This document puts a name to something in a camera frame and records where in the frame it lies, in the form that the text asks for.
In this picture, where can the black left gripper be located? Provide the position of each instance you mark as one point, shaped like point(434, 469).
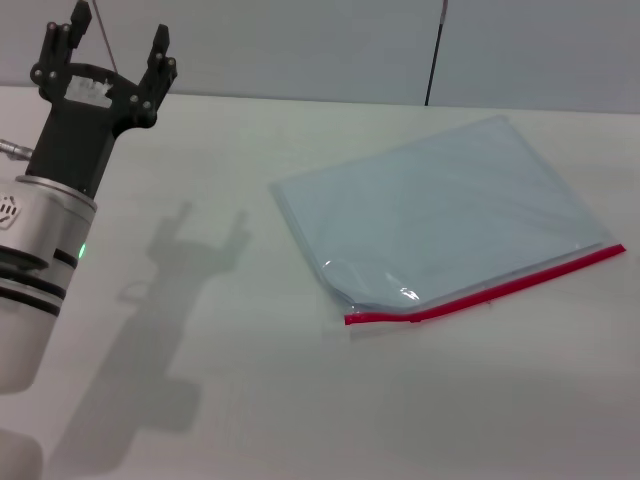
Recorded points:
point(75, 145)

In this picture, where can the clear document bag red zipper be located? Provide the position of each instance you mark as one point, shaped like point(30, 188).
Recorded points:
point(435, 210)

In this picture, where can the red zipper slider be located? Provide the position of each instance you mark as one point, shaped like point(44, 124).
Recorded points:
point(415, 318)

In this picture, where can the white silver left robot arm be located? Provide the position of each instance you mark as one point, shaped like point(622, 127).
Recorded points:
point(35, 250)

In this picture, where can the brown vertical wall strip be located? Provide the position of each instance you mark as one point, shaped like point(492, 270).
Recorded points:
point(105, 35)

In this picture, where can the black vertical wall strip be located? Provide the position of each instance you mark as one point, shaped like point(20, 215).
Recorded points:
point(434, 55)

